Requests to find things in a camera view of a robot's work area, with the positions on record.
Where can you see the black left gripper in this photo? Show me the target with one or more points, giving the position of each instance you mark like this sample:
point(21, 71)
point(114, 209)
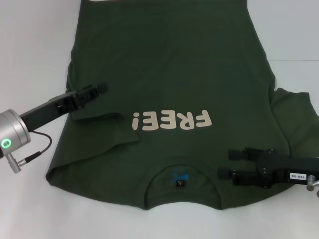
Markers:
point(52, 109)

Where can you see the left robot arm silver white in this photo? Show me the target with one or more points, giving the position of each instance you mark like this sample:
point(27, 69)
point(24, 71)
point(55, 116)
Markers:
point(12, 129)

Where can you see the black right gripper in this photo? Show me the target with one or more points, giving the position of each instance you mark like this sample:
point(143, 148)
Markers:
point(279, 169)

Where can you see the dark green FREE! t-shirt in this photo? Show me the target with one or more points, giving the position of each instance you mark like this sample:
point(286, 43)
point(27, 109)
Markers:
point(162, 74)

